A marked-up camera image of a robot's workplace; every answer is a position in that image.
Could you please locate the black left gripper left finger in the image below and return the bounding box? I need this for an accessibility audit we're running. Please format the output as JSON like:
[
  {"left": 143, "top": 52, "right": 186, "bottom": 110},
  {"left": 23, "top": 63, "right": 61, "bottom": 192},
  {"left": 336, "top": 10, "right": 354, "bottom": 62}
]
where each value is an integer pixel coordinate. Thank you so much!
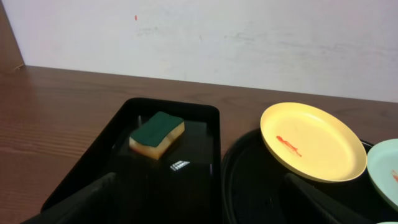
[{"left": 22, "top": 172, "right": 117, "bottom": 224}]

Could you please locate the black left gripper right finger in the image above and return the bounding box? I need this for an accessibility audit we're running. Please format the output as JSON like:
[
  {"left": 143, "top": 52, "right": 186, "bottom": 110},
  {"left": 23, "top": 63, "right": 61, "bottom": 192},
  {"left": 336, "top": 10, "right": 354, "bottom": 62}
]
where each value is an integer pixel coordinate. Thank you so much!
[{"left": 281, "top": 173, "right": 372, "bottom": 224}]

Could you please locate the black round tray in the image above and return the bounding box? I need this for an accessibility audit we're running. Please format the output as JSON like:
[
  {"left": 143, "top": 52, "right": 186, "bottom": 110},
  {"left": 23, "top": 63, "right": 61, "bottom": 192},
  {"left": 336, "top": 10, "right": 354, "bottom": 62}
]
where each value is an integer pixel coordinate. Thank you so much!
[{"left": 221, "top": 129, "right": 397, "bottom": 223}]

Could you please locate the yellow plate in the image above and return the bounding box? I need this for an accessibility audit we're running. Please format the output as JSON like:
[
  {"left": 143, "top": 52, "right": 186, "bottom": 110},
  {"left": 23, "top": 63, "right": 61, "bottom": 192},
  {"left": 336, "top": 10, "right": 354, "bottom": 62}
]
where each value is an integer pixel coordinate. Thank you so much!
[{"left": 260, "top": 102, "right": 368, "bottom": 183}]

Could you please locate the light green plate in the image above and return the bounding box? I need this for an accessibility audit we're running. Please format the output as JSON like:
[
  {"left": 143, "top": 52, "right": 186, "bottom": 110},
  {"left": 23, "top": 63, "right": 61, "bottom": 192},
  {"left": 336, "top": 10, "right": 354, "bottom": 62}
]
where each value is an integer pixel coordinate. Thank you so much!
[{"left": 367, "top": 139, "right": 397, "bottom": 211}]

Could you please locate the green and yellow sponge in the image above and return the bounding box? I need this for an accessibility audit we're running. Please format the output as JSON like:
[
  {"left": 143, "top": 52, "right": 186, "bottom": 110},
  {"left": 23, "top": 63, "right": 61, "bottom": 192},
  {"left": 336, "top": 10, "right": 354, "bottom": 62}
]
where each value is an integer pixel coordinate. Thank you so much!
[{"left": 129, "top": 111, "right": 185, "bottom": 160}]

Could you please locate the black rectangular tray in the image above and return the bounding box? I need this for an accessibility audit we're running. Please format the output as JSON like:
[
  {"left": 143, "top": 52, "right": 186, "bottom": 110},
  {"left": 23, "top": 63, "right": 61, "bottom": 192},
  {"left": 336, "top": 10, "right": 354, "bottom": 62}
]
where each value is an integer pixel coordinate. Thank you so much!
[{"left": 40, "top": 98, "right": 223, "bottom": 223}]

